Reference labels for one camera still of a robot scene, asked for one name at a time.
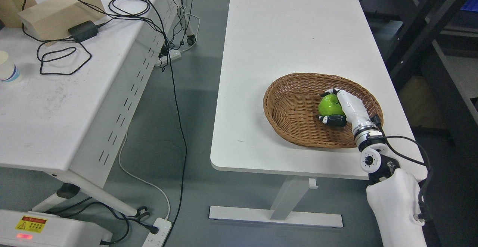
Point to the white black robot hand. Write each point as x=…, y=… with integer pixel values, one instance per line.
x=353, y=107

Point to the green apple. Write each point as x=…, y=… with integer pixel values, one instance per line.
x=330, y=105

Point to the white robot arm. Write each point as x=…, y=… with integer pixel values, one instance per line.
x=394, y=193

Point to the black metal shelf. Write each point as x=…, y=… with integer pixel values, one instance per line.
x=432, y=60

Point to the brown wicker basket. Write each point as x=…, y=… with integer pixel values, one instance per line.
x=291, y=105

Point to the white table with basket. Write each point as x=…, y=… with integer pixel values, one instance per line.
x=265, y=40

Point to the white power strip far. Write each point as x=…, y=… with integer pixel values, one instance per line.
x=166, y=60

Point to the white power strip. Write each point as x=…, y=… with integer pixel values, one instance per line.
x=158, y=239
x=166, y=60

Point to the white power strip near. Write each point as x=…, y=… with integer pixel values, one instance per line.
x=158, y=239

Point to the white folding desk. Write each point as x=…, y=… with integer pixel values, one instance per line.
x=70, y=122

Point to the black power adapter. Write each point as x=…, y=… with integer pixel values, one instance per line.
x=83, y=31

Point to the wooden block with hole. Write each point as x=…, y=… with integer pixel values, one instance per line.
x=51, y=19

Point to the paper cup left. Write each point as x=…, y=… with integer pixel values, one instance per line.
x=9, y=73

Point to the white charging dock device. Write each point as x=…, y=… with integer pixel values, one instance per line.
x=32, y=229

